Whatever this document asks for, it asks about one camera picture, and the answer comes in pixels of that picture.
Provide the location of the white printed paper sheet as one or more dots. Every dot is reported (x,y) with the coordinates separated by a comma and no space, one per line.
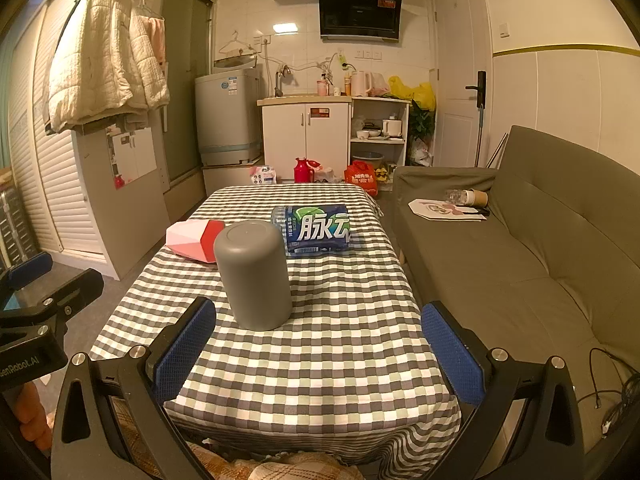
(445,208)

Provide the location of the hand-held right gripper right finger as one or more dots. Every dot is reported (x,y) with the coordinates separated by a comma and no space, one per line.
(452,350)

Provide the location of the grey cup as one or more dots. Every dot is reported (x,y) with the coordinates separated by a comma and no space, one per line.
(256,272)

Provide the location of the white electric kettle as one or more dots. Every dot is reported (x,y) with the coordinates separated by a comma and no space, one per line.
(360,83)

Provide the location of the olive green sofa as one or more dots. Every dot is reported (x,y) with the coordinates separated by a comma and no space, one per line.
(525,260)

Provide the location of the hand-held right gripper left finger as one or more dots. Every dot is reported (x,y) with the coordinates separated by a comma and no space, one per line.
(182,347)

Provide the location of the blue drink bottle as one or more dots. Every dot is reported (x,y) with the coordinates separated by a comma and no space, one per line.
(317,230)

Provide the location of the white tissue pack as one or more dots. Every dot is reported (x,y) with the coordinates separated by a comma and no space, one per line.
(263,175)

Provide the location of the white sink cabinet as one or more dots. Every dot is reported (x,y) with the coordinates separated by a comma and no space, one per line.
(305,140)

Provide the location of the pink and red box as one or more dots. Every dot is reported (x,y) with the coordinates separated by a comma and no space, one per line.
(192,241)

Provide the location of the orange shopping bag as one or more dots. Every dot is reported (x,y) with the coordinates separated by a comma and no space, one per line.
(361,176)

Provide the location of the white door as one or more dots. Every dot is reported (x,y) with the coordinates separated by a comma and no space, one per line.
(457,70)

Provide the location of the white open shelf unit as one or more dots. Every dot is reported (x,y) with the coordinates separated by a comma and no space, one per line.
(379,130)

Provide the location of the checkered tablecloth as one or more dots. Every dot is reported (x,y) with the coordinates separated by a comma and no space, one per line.
(310,360)

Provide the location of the white washing machine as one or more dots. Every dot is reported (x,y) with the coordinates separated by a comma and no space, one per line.
(227,117)

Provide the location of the red thermos jug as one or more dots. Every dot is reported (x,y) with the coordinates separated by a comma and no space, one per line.
(303,170)

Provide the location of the green potted plant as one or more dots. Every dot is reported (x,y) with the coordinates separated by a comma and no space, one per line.
(421,125)

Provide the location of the clear plastic bottle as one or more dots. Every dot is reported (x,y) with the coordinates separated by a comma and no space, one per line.
(455,195)

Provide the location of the yellow plastic bag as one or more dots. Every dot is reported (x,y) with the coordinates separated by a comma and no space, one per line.
(412,92)

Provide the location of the white quilted jacket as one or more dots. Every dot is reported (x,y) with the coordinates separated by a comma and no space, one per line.
(102,57)

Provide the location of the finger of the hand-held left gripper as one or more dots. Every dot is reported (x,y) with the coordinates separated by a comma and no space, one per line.
(30,265)
(75,287)

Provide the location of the pink garment on hanger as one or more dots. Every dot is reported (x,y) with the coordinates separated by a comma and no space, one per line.
(156,37)

